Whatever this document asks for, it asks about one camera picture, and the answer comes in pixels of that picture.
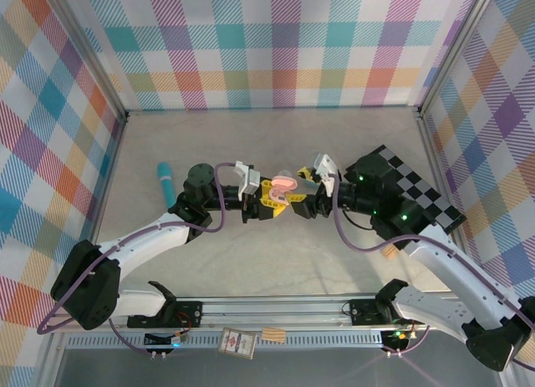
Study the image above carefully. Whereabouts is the pink earbud charging case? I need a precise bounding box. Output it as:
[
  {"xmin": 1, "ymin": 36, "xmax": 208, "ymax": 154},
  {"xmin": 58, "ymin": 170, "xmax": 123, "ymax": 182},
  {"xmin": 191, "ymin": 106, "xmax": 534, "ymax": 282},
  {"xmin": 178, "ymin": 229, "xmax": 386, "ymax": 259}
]
[{"xmin": 269, "ymin": 173, "xmax": 299, "ymax": 206}]

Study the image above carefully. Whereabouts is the teal cylinder tube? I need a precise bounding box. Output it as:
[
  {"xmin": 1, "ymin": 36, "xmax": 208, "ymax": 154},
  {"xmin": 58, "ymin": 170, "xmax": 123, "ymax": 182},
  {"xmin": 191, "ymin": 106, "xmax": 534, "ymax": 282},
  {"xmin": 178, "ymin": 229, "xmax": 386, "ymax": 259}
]
[{"xmin": 156, "ymin": 162, "xmax": 179, "ymax": 211}]

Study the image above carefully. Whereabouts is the black grey chessboard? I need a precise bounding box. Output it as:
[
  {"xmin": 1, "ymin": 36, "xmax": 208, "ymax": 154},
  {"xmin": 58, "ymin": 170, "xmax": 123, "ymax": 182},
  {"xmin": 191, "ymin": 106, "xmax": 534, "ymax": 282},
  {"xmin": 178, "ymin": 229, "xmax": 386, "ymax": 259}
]
[{"xmin": 344, "ymin": 144, "xmax": 468, "ymax": 237}]

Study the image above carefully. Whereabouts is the striped wooden block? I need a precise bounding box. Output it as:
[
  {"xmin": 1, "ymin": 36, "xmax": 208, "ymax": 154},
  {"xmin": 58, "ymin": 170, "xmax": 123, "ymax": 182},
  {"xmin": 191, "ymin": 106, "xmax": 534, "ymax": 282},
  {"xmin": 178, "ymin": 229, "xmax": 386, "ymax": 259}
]
[{"xmin": 261, "ymin": 327, "xmax": 287, "ymax": 344}]

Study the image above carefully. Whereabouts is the playing card box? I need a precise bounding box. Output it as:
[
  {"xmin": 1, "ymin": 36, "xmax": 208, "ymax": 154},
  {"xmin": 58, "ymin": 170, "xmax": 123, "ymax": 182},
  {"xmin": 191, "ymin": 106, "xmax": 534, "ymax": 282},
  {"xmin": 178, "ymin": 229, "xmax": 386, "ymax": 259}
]
[{"xmin": 217, "ymin": 326, "xmax": 257, "ymax": 359}]

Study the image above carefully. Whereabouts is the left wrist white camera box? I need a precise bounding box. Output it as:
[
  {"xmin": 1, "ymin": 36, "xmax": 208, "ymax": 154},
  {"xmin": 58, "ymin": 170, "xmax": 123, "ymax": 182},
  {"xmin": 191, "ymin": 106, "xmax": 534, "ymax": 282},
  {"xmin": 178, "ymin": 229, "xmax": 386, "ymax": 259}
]
[{"xmin": 232, "ymin": 160, "xmax": 262, "ymax": 202}]

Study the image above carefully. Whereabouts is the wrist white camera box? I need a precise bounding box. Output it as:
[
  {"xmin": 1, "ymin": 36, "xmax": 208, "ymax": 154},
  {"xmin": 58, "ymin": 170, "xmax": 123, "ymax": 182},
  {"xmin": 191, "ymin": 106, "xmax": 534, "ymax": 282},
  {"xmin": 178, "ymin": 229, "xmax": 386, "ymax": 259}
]
[
  {"xmin": 313, "ymin": 152, "xmax": 339, "ymax": 196},
  {"xmin": 232, "ymin": 160, "xmax": 262, "ymax": 202}
]

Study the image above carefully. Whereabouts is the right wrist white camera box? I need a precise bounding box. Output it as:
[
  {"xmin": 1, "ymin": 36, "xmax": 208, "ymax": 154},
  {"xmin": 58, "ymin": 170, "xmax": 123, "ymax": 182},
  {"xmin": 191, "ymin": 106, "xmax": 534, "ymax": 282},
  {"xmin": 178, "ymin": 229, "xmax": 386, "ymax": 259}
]
[{"xmin": 313, "ymin": 152, "xmax": 339, "ymax": 196}]

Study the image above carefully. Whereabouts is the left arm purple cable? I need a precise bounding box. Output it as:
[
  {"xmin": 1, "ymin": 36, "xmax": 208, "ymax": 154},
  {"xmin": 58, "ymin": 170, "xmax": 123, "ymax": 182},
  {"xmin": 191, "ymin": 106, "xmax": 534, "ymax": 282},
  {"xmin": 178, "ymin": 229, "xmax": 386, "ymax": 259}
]
[{"xmin": 37, "ymin": 161, "xmax": 235, "ymax": 359}]

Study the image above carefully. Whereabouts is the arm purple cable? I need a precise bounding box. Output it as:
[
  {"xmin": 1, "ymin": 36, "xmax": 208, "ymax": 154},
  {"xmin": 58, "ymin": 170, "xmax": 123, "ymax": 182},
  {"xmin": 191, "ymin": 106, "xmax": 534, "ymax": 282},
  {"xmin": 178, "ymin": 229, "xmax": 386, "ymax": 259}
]
[
  {"xmin": 332, "ymin": 176, "xmax": 535, "ymax": 366},
  {"xmin": 37, "ymin": 161, "xmax": 235, "ymax": 359}
]

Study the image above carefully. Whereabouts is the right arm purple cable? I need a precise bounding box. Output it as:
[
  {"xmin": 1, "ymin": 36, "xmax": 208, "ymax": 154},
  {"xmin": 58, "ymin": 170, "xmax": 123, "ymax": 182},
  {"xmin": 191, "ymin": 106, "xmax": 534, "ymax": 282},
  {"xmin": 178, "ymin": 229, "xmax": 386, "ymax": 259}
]
[{"xmin": 332, "ymin": 176, "xmax": 535, "ymax": 366}]

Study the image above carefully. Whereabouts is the aluminium side rail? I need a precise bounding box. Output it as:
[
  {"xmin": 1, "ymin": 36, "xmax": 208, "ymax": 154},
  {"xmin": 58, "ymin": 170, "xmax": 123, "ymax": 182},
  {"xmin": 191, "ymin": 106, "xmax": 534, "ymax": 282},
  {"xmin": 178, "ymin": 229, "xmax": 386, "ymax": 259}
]
[
  {"xmin": 416, "ymin": 114, "xmax": 480, "ymax": 295},
  {"xmin": 74, "ymin": 117, "xmax": 129, "ymax": 299}
]

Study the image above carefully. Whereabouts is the aluminium mounting rail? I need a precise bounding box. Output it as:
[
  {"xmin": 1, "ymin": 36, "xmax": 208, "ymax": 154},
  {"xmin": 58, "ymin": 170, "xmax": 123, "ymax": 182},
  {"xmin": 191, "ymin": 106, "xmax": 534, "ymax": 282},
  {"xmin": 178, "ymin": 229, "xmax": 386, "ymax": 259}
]
[{"xmin": 44, "ymin": 297, "xmax": 509, "ymax": 332}]

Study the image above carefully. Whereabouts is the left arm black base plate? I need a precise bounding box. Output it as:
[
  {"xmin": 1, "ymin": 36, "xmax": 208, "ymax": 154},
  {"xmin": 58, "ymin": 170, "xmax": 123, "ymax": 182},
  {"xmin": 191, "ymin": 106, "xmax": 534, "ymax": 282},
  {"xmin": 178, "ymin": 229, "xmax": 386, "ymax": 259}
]
[{"xmin": 126, "ymin": 301, "xmax": 204, "ymax": 328}]

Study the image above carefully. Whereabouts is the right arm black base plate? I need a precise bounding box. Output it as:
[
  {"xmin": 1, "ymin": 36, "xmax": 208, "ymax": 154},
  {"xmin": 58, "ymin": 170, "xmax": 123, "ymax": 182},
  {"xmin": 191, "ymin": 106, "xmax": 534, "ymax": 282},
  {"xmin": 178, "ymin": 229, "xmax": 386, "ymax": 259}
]
[{"xmin": 349, "ymin": 297, "xmax": 427, "ymax": 326}]

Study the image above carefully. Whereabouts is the slotted grey cable duct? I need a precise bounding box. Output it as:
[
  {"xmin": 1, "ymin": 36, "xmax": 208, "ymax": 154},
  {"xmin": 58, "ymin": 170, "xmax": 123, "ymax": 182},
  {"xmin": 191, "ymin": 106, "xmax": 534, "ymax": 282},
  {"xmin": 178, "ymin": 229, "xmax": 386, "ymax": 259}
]
[{"xmin": 62, "ymin": 330, "xmax": 385, "ymax": 350}]

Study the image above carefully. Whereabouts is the aluminium corner post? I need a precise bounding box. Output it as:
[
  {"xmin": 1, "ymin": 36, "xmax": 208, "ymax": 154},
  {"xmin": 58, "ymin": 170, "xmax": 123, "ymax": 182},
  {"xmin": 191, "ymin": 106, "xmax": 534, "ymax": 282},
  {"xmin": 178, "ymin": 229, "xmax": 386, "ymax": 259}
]
[
  {"xmin": 415, "ymin": 0, "xmax": 502, "ymax": 119},
  {"xmin": 39, "ymin": 0, "xmax": 129, "ymax": 125}
]

